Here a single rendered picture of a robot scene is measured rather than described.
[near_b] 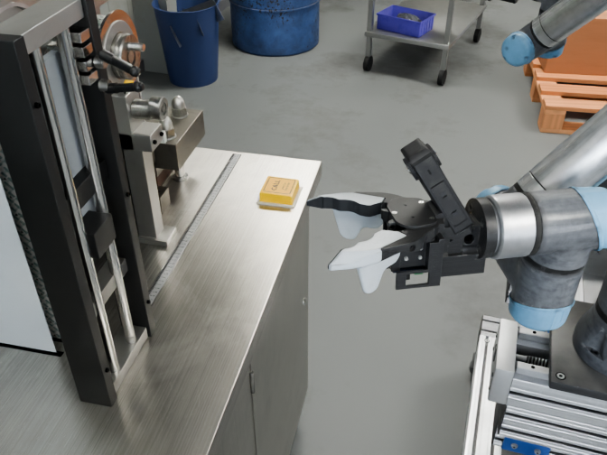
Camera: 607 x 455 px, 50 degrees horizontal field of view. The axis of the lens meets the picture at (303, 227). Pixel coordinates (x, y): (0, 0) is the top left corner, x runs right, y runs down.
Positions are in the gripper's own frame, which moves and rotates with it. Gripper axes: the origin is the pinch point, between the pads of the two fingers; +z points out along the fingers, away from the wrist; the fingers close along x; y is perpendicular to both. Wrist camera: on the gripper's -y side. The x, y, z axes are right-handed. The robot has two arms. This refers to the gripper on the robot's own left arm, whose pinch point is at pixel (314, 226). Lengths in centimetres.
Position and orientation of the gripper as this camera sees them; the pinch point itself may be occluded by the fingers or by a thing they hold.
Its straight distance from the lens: 72.3
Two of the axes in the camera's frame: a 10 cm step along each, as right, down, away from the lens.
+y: 0.2, 8.8, 4.8
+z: -9.9, 0.9, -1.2
